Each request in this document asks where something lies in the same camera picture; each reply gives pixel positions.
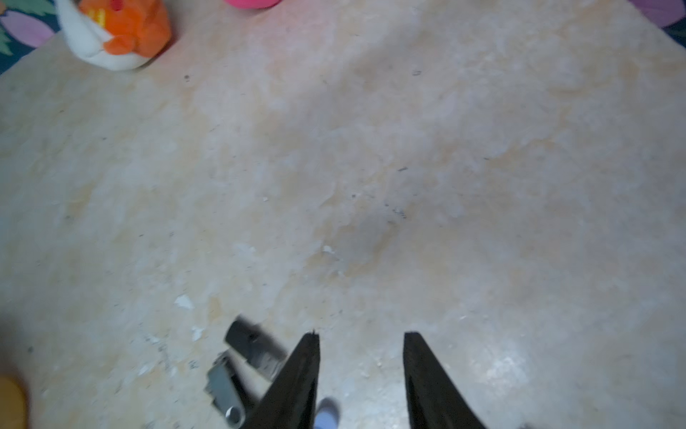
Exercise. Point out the pink white plush doll glasses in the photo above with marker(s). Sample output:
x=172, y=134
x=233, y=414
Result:
x=253, y=4

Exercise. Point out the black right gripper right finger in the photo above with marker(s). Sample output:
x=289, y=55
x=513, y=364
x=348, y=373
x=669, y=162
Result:
x=433, y=401

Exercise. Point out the white purple usb drive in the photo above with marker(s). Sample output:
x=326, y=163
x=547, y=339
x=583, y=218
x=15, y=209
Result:
x=327, y=415

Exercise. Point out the yellow plastic storage box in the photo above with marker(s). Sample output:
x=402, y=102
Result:
x=14, y=409

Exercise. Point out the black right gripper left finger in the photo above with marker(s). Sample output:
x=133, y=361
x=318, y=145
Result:
x=290, y=402

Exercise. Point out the white orange small plush toy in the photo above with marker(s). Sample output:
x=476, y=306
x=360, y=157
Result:
x=116, y=35

